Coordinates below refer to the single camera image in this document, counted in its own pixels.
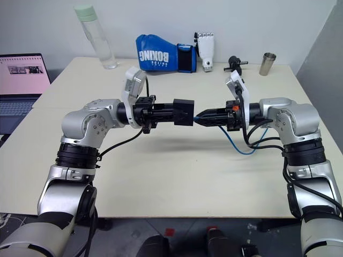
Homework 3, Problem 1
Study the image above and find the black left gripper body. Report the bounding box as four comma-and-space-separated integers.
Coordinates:
132, 94, 162, 134

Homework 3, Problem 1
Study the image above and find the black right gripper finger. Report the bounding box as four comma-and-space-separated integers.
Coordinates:
195, 115, 229, 128
202, 108, 228, 118

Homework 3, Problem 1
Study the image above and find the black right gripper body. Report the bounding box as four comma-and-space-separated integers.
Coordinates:
225, 100, 244, 132

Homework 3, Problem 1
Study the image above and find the small black box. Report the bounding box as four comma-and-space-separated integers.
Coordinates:
173, 99, 195, 126

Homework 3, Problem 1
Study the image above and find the blue Ethernet cable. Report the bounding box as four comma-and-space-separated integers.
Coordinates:
192, 115, 270, 156

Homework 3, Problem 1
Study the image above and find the black clamp tool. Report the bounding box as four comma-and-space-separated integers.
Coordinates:
223, 55, 249, 78

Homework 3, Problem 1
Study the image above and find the blue boxing glove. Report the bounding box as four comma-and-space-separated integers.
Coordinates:
135, 34, 198, 73

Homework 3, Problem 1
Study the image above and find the stainless steel cup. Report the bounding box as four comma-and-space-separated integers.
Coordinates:
258, 52, 278, 77

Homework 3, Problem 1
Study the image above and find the white robotic hand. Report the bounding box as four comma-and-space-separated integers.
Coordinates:
193, 32, 217, 73

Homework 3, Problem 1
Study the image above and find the clear bottle with green cap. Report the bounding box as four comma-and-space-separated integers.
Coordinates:
74, 5, 119, 70

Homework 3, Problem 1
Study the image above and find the black table foot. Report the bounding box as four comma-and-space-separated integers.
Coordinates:
97, 218, 114, 231

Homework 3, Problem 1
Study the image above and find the dark rounded shape with red top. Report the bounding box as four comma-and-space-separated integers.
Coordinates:
206, 225, 232, 257

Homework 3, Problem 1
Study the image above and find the open laptop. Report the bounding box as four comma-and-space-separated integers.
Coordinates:
0, 53, 52, 135

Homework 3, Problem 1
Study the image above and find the small dark block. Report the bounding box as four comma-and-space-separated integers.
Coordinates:
241, 244, 260, 257

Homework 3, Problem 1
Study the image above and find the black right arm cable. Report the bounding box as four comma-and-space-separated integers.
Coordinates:
234, 85, 343, 215

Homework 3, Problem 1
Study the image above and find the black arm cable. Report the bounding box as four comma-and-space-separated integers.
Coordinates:
234, 85, 343, 215
76, 76, 151, 257

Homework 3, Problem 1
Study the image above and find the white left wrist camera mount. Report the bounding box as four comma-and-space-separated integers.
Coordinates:
120, 66, 147, 127

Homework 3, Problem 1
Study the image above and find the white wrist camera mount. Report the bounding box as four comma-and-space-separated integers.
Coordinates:
225, 70, 251, 126
120, 66, 147, 127

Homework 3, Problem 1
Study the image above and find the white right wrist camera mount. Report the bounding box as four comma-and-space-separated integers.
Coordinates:
225, 70, 251, 126

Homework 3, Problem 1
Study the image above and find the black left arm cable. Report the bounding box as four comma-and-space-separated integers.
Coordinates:
76, 76, 151, 257

